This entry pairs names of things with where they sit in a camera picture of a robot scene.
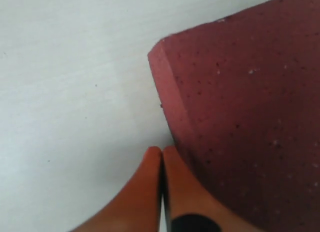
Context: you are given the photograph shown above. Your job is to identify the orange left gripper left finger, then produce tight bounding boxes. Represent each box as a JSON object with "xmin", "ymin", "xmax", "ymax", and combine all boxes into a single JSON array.
[{"xmin": 73, "ymin": 146, "xmax": 162, "ymax": 232}]

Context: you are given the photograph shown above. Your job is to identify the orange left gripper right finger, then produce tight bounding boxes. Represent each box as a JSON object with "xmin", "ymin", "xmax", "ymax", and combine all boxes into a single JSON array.
[{"xmin": 163, "ymin": 146, "xmax": 260, "ymax": 231}]

